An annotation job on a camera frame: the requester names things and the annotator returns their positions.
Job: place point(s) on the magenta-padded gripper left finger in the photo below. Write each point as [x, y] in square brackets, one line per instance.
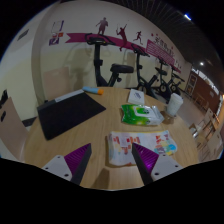
[75, 163]

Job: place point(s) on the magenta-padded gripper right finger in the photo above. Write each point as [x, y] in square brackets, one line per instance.
[148, 161]

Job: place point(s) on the green wet wipes pack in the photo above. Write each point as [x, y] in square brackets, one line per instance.
[140, 115]

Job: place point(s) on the brown cup holder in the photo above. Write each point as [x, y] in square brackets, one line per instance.
[168, 117]

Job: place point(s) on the black mouse pad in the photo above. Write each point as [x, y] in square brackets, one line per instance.
[66, 113]

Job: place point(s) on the white paper cup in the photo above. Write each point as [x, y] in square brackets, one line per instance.
[174, 104]

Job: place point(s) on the small white box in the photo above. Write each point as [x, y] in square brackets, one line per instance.
[136, 96]

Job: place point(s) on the group of wooden chairs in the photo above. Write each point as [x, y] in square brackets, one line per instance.
[210, 133]

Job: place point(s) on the wooden chair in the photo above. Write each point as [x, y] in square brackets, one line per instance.
[11, 130]
[56, 83]

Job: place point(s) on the black exercise bike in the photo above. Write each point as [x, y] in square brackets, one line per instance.
[175, 85]
[97, 66]
[139, 66]
[163, 88]

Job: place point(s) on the blue tube with orange cap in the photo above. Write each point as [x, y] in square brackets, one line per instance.
[91, 90]

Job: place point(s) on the ceiling lights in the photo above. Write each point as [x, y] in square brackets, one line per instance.
[187, 16]

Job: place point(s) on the purple wall posters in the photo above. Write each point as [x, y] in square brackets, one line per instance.
[56, 31]

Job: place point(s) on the grey wall sign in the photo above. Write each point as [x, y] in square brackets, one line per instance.
[23, 34]

